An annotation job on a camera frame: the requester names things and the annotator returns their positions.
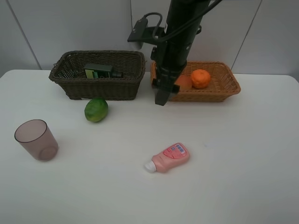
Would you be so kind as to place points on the pink lotion bottle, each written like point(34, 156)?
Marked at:
point(173, 156)

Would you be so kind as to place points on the translucent purple plastic cup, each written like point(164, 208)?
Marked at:
point(36, 137)

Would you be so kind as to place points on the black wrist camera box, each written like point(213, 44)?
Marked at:
point(136, 39)

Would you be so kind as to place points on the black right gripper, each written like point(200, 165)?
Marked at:
point(170, 59)

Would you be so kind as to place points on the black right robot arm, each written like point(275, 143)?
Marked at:
point(183, 21)

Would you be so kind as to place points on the dark brown wicker basket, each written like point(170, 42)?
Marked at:
point(69, 74)

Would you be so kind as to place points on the red yellow peach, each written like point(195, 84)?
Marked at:
point(184, 82)

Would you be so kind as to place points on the orange mandarin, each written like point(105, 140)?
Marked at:
point(200, 79)

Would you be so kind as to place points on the green lime fruit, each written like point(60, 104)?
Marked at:
point(96, 110)

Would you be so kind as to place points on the light orange wicker basket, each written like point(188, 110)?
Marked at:
point(222, 85)

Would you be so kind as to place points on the black pump bottle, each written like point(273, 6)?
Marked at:
point(101, 71)

